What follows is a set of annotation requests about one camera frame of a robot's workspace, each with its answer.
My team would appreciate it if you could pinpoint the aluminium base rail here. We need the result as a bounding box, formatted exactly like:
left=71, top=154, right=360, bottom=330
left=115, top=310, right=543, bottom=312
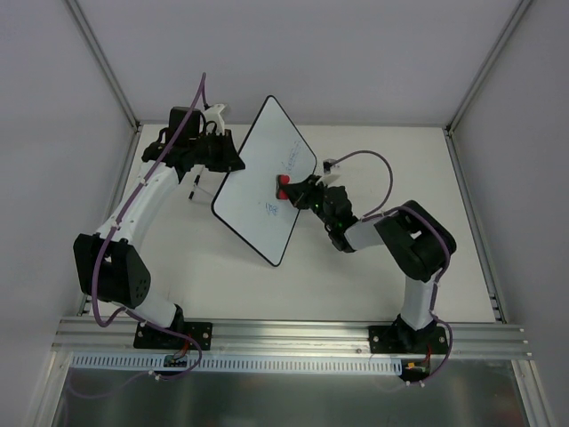
left=52, top=316, right=533, bottom=360

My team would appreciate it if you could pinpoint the left aluminium frame post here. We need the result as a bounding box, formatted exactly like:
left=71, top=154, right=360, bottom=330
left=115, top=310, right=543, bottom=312
left=62, top=0, right=140, bottom=131

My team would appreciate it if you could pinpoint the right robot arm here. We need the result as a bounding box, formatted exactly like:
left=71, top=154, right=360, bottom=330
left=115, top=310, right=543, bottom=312
left=276, top=174, right=457, bottom=353

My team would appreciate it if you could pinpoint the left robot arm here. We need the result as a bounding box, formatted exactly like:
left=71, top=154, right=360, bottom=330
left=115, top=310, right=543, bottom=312
left=73, top=103, right=245, bottom=348

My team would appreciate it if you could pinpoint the white wire whiteboard stand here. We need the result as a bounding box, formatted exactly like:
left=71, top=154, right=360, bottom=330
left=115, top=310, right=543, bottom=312
left=188, top=165, right=215, bottom=201

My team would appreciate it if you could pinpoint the right side aluminium rail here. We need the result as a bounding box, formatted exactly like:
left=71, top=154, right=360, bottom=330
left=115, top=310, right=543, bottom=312
left=443, top=128, right=508, bottom=324

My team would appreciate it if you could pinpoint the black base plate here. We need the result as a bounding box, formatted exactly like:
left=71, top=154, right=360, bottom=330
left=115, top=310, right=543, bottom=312
left=368, top=325, right=448, bottom=355
left=132, top=322, right=212, bottom=351

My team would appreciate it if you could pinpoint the aluminium frame post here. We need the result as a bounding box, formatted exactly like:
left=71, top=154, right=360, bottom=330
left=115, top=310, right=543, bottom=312
left=445, top=0, right=534, bottom=134
left=62, top=0, right=140, bottom=131

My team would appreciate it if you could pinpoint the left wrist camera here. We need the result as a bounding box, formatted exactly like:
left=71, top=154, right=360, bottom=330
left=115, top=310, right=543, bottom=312
left=203, top=103, right=230, bottom=135

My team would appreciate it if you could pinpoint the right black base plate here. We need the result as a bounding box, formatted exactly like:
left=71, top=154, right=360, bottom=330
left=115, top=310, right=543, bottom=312
left=368, top=325, right=448, bottom=355

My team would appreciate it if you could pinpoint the right aluminium frame post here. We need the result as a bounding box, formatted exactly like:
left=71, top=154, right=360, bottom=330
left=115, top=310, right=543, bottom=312
left=445, top=0, right=534, bottom=134

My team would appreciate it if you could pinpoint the red black whiteboard eraser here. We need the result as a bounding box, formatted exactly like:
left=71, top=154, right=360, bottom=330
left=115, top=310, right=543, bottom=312
left=276, top=174, right=290, bottom=200

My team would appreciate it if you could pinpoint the white whiteboard black frame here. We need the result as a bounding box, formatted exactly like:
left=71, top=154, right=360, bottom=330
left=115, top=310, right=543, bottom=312
left=211, top=95, right=317, bottom=267

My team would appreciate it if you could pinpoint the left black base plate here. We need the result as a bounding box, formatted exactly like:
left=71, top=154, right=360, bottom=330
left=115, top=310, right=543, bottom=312
left=132, top=322, right=212, bottom=351

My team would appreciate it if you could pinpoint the white slotted cable duct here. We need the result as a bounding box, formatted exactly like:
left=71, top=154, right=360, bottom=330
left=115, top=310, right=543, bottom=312
left=70, top=352, right=403, bottom=376

